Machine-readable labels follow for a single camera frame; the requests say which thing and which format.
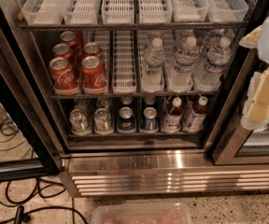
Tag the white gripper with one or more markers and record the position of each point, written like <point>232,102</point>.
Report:
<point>256,110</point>

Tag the coke can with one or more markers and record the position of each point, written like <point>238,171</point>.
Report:
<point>65,82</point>
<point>73,40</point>
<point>94,75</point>
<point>64,50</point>
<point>93,49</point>

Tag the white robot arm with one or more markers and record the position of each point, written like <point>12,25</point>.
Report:
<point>263,43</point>

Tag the top shelf tray far right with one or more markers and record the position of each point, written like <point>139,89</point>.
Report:
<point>227,10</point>

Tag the empty white middle shelf tray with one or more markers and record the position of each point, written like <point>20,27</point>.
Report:
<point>124,74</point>

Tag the right blue pepsi can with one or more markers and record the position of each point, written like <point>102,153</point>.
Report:
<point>149,120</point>

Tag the blue pepsi can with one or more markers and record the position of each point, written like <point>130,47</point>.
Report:
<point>149,120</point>
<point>126,120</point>

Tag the left blue pepsi can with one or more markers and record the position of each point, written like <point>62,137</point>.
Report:
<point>126,120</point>

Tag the front right green soda can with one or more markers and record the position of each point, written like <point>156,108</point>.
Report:
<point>102,121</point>

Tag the green soda can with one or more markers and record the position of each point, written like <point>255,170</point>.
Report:
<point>79,123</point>
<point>102,121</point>

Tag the front left green soda can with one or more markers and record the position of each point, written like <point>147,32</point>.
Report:
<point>79,123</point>

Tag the top shelf tray far left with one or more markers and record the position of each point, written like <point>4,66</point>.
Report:
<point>43,12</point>

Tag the stainless fridge bottom grille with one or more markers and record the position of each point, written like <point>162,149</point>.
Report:
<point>157,172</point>

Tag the front right water bottle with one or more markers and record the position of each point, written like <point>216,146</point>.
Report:
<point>209,70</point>

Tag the water bottle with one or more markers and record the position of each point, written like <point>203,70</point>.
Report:
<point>183,60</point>
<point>153,61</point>
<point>209,70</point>

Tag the front middle water bottle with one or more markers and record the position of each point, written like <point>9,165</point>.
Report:
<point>183,60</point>

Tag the right brown tea bottle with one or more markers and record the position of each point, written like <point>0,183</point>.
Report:
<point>196,116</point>

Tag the brown tea bottle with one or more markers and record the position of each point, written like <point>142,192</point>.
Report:
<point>196,116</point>
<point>172,116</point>

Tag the front left water bottle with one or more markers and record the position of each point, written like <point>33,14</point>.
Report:
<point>153,61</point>

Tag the left brown tea bottle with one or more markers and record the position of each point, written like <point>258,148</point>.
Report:
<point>172,116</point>

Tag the clear plastic food container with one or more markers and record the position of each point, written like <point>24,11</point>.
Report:
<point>142,213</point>

